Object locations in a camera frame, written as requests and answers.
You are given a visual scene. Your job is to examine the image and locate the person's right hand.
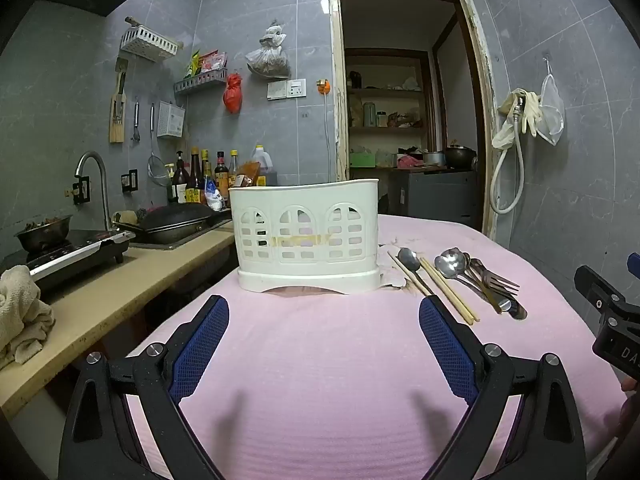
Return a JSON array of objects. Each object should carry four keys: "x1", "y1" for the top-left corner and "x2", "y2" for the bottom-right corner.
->
[{"x1": 619, "y1": 376, "x2": 640, "y2": 443}]

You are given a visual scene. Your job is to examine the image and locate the steel faucet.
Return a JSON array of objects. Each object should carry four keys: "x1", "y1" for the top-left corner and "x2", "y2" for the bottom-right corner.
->
[{"x1": 75, "y1": 151, "x2": 112, "y2": 231}]

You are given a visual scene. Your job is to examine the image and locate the clear plastic bag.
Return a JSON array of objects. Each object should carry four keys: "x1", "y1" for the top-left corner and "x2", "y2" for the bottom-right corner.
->
[{"x1": 245, "y1": 22, "x2": 292, "y2": 81}]

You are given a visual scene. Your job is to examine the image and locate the brown seasoning packet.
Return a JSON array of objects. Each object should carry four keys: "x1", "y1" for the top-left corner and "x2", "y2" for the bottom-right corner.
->
[{"x1": 235, "y1": 160, "x2": 262, "y2": 188}]

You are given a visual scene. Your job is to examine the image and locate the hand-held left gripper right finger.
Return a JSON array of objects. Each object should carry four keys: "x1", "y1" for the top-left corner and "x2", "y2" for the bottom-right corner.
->
[{"x1": 419, "y1": 295, "x2": 586, "y2": 480}]

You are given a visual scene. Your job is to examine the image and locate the steel pot with food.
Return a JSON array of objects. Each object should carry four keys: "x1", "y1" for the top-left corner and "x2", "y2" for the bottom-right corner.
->
[{"x1": 15, "y1": 215, "x2": 73, "y2": 254}]

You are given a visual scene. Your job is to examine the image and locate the wooden shelf unit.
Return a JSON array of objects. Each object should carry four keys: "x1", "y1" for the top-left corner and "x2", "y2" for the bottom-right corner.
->
[{"x1": 345, "y1": 49, "x2": 436, "y2": 171}]

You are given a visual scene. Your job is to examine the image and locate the grey cabinet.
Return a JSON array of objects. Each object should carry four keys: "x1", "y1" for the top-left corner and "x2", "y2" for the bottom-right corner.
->
[{"x1": 387, "y1": 167, "x2": 478, "y2": 228}]

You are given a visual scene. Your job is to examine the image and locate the pink cloth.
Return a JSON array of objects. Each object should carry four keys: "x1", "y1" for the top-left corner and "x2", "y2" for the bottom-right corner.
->
[{"x1": 125, "y1": 212, "x2": 631, "y2": 480}]

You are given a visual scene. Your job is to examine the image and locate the beige kitchen counter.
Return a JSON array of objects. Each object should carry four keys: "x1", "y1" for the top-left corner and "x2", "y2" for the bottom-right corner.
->
[{"x1": 0, "y1": 225, "x2": 238, "y2": 418}]

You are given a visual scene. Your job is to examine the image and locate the white wall basket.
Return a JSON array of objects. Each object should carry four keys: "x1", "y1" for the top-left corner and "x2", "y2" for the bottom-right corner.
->
[{"x1": 120, "y1": 17, "x2": 179, "y2": 63}]

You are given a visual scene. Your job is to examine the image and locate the dark sauce bottle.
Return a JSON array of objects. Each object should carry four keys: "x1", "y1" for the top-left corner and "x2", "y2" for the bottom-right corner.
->
[
  {"x1": 186, "y1": 147, "x2": 205, "y2": 204},
  {"x1": 171, "y1": 151, "x2": 191, "y2": 204}
]

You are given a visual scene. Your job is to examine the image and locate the cream rubber gloves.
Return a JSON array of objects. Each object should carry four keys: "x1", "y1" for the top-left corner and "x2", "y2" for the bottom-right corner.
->
[{"x1": 492, "y1": 88, "x2": 543, "y2": 150}]

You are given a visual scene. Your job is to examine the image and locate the clear mesh bag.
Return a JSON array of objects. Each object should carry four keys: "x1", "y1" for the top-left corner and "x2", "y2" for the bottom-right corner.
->
[{"x1": 535, "y1": 57, "x2": 566, "y2": 146}]

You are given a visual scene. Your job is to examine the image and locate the steel fork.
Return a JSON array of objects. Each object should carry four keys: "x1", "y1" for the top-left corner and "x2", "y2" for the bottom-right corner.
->
[
  {"x1": 469, "y1": 258, "x2": 521, "y2": 297},
  {"x1": 475, "y1": 262, "x2": 518, "y2": 305}
]

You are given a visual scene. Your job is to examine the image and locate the black wok with lid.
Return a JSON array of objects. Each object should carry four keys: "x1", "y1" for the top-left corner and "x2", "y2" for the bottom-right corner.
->
[{"x1": 112, "y1": 203, "x2": 221, "y2": 245}]

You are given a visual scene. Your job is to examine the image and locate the black induction cooker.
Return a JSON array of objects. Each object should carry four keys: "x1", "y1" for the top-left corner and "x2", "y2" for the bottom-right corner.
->
[{"x1": 0, "y1": 230, "x2": 137, "y2": 293}]

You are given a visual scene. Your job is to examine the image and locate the steel spoon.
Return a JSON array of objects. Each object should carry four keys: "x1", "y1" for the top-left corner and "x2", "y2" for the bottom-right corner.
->
[
  {"x1": 398, "y1": 247, "x2": 435, "y2": 297},
  {"x1": 434, "y1": 254, "x2": 513, "y2": 311}
]

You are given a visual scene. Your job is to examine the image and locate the black cooking pot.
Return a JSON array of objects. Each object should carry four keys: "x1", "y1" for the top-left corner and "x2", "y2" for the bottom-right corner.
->
[{"x1": 445, "y1": 145, "x2": 476, "y2": 170}]

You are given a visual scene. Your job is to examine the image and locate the white hose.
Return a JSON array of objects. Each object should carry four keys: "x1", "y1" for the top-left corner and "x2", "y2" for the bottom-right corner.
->
[{"x1": 489, "y1": 105, "x2": 526, "y2": 213}]

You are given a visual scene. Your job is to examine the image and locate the white door frame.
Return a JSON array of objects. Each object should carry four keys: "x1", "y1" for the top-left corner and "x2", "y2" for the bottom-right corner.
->
[{"x1": 328, "y1": 0, "x2": 501, "y2": 241}]

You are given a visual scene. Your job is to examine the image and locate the white plastic utensil holder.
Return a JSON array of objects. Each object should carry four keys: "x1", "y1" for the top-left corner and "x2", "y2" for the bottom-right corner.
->
[{"x1": 228, "y1": 178, "x2": 384, "y2": 295}]

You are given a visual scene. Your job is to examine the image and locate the white wall outlet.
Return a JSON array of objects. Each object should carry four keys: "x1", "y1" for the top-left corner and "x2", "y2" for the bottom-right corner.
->
[{"x1": 267, "y1": 79, "x2": 307, "y2": 101}]

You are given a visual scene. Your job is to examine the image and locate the hanging wooden knife board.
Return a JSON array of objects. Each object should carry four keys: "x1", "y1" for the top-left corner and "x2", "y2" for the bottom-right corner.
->
[{"x1": 110, "y1": 57, "x2": 129, "y2": 144}]

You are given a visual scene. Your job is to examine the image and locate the light wooden chopstick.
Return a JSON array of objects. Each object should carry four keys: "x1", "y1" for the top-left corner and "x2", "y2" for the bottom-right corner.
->
[
  {"x1": 419, "y1": 258, "x2": 473, "y2": 324},
  {"x1": 424, "y1": 257, "x2": 479, "y2": 322}
]

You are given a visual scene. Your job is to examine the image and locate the grey metal wall shelf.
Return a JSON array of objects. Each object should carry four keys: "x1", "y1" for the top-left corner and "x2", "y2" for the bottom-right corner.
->
[{"x1": 174, "y1": 67, "x2": 228, "y2": 95}]

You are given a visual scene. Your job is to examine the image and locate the hanging metal strainer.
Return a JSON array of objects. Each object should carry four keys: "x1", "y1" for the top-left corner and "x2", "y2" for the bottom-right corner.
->
[{"x1": 147, "y1": 104, "x2": 171, "y2": 179}]

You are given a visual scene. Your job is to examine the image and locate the red plastic bag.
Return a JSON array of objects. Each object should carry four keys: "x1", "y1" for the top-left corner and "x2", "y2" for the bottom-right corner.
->
[{"x1": 223, "y1": 74, "x2": 243, "y2": 114}]

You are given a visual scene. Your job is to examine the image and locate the white seasoning packet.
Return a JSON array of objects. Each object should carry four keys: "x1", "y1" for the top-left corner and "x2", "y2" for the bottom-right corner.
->
[{"x1": 204, "y1": 176, "x2": 227, "y2": 211}]

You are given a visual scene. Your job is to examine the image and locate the cooking oil jug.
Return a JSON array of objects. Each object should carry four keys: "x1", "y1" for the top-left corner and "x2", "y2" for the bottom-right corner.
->
[{"x1": 250, "y1": 145, "x2": 277, "y2": 187}]

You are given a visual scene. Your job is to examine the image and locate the white cable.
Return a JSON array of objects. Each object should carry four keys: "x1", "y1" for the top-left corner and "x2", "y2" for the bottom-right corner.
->
[{"x1": 325, "y1": 92, "x2": 334, "y2": 183}]

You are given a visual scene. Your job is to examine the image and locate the beige towel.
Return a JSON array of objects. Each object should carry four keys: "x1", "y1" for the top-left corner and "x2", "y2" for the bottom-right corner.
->
[{"x1": 0, "y1": 265, "x2": 56, "y2": 371}]

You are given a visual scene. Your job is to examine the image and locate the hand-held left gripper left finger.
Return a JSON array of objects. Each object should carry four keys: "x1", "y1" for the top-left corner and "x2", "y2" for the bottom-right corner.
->
[{"x1": 58, "y1": 294, "x2": 231, "y2": 480}]

